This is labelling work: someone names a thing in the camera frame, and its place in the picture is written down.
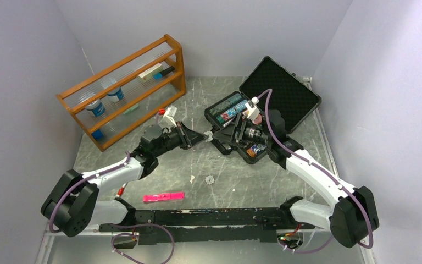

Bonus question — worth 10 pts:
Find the black base frame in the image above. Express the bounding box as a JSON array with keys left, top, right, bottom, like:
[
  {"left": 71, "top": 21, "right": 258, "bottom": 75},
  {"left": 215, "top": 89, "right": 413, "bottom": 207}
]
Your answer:
[{"left": 99, "top": 203, "right": 314, "bottom": 245}]

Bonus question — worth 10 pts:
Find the red white marker pen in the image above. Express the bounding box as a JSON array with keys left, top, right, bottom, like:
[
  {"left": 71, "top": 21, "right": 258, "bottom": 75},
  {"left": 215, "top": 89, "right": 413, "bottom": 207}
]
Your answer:
[{"left": 115, "top": 183, "right": 128, "bottom": 197}]

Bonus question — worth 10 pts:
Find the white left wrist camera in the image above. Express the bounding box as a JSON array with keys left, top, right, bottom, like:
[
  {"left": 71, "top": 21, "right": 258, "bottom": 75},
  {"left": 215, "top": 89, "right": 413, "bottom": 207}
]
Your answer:
[{"left": 159, "top": 105, "right": 177, "bottom": 127}]

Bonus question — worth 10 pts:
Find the pink highlighter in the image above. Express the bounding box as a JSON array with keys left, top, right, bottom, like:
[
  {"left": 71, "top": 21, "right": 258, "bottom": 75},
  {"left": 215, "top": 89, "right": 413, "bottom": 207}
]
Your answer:
[{"left": 143, "top": 192, "right": 185, "bottom": 204}]

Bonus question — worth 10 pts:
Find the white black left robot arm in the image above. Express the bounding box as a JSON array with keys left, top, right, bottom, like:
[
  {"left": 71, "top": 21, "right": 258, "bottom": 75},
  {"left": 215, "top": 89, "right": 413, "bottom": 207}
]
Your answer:
[{"left": 41, "top": 122, "right": 210, "bottom": 237}]

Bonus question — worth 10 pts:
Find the green blue chip row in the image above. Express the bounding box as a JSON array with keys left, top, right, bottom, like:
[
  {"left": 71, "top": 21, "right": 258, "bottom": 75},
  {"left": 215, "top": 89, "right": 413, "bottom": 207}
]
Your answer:
[{"left": 209, "top": 93, "right": 243, "bottom": 115}]

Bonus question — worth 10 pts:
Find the black blue marker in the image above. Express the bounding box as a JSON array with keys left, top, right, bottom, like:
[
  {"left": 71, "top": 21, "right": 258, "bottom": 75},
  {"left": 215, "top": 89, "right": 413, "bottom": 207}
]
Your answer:
[{"left": 153, "top": 66, "right": 175, "bottom": 80}]

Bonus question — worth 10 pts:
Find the black poker case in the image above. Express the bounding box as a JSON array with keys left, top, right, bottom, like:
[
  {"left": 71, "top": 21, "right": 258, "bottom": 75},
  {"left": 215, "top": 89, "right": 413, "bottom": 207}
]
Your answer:
[{"left": 204, "top": 56, "right": 321, "bottom": 164}]

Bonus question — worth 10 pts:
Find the red blue chip row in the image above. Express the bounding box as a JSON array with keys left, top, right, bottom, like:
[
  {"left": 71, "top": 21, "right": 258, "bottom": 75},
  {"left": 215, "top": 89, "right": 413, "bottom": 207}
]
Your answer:
[{"left": 216, "top": 100, "right": 247, "bottom": 124}]

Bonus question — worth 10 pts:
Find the blue purple chip row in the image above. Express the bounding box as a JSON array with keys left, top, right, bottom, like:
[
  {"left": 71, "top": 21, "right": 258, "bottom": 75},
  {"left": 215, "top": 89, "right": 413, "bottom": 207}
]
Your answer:
[{"left": 246, "top": 144, "right": 265, "bottom": 157}]

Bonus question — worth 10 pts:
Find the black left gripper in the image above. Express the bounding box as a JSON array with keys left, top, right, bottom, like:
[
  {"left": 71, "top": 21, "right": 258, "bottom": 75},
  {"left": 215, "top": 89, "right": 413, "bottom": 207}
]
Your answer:
[{"left": 153, "top": 120, "right": 208, "bottom": 157}]

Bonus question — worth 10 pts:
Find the blue jar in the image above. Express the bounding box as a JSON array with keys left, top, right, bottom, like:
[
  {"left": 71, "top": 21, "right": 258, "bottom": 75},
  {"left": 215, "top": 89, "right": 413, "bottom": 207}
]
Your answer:
[
  {"left": 85, "top": 99, "right": 105, "bottom": 117},
  {"left": 107, "top": 86, "right": 124, "bottom": 102}
]

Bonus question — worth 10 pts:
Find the blue object lower shelf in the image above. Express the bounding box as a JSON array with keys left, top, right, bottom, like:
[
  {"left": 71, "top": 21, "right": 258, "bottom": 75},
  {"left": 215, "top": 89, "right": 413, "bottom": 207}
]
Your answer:
[{"left": 91, "top": 129, "right": 104, "bottom": 140}]

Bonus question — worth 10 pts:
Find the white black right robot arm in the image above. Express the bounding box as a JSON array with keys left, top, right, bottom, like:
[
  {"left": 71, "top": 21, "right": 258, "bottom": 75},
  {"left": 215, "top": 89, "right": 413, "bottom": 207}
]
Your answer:
[{"left": 213, "top": 110, "right": 379, "bottom": 249}]

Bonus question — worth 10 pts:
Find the white green box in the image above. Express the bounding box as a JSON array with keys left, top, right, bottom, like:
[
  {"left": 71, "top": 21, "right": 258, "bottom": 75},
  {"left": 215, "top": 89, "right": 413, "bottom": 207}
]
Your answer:
[{"left": 137, "top": 63, "right": 163, "bottom": 83}]

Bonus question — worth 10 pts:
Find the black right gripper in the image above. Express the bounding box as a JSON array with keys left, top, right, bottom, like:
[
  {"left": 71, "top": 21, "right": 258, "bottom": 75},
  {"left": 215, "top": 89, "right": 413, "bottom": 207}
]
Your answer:
[{"left": 213, "top": 112, "right": 272, "bottom": 147}]

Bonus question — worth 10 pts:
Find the orange wooden shelf rack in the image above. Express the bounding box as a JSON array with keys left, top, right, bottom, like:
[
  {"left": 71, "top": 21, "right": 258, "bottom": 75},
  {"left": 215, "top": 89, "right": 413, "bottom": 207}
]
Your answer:
[{"left": 56, "top": 34, "right": 186, "bottom": 152}]

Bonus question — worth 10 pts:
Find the white poker chip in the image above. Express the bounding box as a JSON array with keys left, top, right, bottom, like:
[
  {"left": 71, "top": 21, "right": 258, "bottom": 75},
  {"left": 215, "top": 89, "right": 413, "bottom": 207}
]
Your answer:
[
  {"left": 205, "top": 175, "right": 215, "bottom": 185},
  {"left": 203, "top": 131, "right": 213, "bottom": 142}
]

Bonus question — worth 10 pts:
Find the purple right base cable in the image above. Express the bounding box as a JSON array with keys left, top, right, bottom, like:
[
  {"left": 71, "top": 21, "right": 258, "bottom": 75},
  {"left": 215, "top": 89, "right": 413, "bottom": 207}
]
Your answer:
[{"left": 278, "top": 233, "right": 334, "bottom": 255}]

